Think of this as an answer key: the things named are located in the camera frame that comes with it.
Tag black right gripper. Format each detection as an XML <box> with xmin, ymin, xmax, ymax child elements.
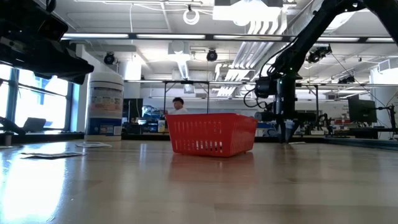
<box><xmin>254</xmin><ymin>74</ymin><xmax>318</xmax><ymax>143</ymax></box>

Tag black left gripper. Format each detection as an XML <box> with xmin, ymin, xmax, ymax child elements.
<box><xmin>0</xmin><ymin>0</ymin><xmax>95</xmax><ymax>85</ymax></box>

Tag white packet black print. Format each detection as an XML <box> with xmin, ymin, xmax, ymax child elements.
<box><xmin>20</xmin><ymin>151</ymin><xmax>85</xmax><ymax>159</ymax></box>
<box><xmin>74</xmin><ymin>141</ymin><xmax>113</xmax><ymax>149</ymax></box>

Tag red plastic slotted basket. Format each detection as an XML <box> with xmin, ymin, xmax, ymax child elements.
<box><xmin>165</xmin><ymin>113</ymin><xmax>259</xmax><ymax>158</ymax></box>

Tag black bar with light strips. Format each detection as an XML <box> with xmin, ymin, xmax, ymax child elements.
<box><xmin>60</xmin><ymin>32</ymin><xmax>398</xmax><ymax>44</ymax></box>

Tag white wipes canister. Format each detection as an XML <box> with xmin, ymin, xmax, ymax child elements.
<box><xmin>84</xmin><ymin>72</ymin><xmax>125</xmax><ymax>142</ymax></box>

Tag dark laptop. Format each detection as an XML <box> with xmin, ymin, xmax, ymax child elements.
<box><xmin>22</xmin><ymin>117</ymin><xmax>47</xmax><ymax>133</ymax></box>

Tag black computer monitor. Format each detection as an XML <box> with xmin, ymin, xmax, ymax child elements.
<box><xmin>347</xmin><ymin>95</ymin><xmax>378</xmax><ymax>124</ymax></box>

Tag person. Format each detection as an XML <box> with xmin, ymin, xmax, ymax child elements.
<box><xmin>164</xmin><ymin>96</ymin><xmax>189</xmax><ymax>115</ymax></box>

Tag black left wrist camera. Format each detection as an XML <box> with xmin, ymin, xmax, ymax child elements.
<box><xmin>37</xmin><ymin>12</ymin><xmax>69</xmax><ymax>43</ymax></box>

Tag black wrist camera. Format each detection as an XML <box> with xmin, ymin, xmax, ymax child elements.
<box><xmin>37</xmin><ymin>12</ymin><xmax>69</xmax><ymax>43</ymax></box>
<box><xmin>254</xmin><ymin>76</ymin><xmax>278</xmax><ymax>99</ymax></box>

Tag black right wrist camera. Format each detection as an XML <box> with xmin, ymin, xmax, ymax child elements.
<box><xmin>254</xmin><ymin>76</ymin><xmax>278</xmax><ymax>99</ymax></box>

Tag black metal stand frame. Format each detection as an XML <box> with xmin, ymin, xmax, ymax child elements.
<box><xmin>295</xmin><ymin>82</ymin><xmax>320</xmax><ymax>129</ymax></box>
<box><xmin>162</xmin><ymin>80</ymin><xmax>210</xmax><ymax>114</ymax></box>

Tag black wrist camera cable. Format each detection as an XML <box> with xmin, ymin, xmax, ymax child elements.
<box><xmin>243</xmin><ymin>88</ymin><xmax>268</xmax><ymax>109</ymax></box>

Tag black angled frame brace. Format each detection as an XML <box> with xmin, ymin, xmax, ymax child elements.
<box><xmin>0</xmin><ymin>116</ymin><xmax>27</xmax><ymax>136</ymax></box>

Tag black aluminium table frame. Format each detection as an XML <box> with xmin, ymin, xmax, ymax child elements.
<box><xmin>0</xmin><ymin>132</ymin><xmax>398</xmax><ymax>152</ymax></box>

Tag silver ventilation duct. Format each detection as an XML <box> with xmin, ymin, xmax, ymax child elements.
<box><xmin>257</xmin><ymin>0</ymin><xmax>364</xmax><ymax>65</ymax></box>

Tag white coiled cable ring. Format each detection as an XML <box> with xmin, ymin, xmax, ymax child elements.
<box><xmin>182</xmin><ymin>4</ymin><xmax>200</xmax><ymax>26</ymax></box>

